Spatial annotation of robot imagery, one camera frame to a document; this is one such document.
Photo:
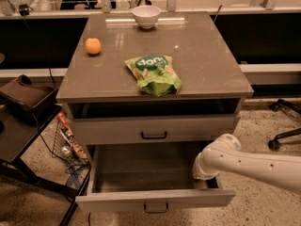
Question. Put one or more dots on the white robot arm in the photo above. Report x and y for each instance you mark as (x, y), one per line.
(224, 154)

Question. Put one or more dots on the white bowl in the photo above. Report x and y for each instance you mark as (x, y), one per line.
(146, 16)

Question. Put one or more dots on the orange fruit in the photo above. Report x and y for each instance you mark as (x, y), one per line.
(93, 46)

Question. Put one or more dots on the black office chair base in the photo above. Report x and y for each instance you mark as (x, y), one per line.
(274, 143)

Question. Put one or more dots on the brown pouch on table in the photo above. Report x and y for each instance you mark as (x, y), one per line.
(25, 100)

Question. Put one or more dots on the black side table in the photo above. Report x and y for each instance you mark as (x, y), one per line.
(15, 138)

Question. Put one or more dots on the black power adapter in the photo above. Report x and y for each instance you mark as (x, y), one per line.
(24, 9)

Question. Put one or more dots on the grey top drawer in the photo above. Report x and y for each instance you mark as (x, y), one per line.
(152, 129)

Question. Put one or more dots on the grey drawer cabinet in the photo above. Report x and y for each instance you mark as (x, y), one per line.
(101, 86)

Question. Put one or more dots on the wire basket with snacks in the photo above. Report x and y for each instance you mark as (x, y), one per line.
(65, 144)

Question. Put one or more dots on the green snack bag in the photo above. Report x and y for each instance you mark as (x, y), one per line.
(154, 74)

